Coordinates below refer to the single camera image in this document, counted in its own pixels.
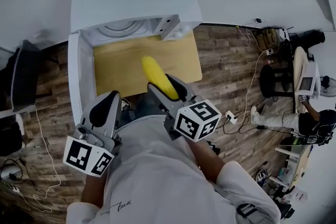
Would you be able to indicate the white device with dark screen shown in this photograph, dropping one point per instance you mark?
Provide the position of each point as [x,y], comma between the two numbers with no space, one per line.
[307,81]

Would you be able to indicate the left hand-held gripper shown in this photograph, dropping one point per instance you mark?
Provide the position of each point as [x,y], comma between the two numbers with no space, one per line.
[86,154]

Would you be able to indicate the brown cardboard box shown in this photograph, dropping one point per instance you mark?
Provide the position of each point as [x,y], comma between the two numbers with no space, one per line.
[267,38]

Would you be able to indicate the person's grey jeans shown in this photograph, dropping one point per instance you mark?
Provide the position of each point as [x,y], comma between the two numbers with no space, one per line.
[147,107]

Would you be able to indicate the black bag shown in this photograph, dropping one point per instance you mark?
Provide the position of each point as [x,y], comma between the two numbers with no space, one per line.
[312,38]

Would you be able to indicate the person's white shirt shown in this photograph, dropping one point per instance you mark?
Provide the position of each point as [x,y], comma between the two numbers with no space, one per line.
[157,165]

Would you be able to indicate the white router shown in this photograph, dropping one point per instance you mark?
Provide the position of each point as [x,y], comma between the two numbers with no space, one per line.
[284,34]

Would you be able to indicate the white rounded appliance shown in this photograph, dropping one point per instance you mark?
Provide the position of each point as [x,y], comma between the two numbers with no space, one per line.
[10,173]

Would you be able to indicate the black round stool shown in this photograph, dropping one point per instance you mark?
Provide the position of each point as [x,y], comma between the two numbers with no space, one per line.
[270,81]

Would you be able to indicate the person's left forearm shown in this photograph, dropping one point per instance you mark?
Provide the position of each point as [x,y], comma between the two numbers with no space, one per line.
[94,189]

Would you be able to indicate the person's right forearm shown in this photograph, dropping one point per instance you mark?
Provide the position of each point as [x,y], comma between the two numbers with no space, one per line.
[204,160]

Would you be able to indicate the light wooden table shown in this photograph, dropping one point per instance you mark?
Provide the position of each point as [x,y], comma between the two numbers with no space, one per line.
[126,68]

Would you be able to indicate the round beige table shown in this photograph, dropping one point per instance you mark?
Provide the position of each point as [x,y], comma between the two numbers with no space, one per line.
[299,60]

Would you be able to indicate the black device with screen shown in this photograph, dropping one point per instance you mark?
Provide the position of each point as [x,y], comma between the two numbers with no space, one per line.
[214,149]

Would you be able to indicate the white power strip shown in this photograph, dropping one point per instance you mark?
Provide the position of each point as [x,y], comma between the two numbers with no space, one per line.
[15,190]
[231,116]

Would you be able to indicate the dark grey chair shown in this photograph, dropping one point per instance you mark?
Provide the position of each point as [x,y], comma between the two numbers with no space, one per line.
[25,76]

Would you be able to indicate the beige table white legs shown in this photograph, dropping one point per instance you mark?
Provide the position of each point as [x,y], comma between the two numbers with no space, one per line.
[299,165]

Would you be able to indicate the yellow banana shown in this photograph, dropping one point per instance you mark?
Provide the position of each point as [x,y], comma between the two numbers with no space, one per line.
[155,70]

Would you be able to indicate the person's black white sneaker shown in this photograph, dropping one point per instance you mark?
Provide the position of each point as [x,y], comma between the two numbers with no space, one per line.
[125,105]

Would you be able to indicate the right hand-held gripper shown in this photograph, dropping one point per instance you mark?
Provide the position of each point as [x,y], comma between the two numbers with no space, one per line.
[197,120]

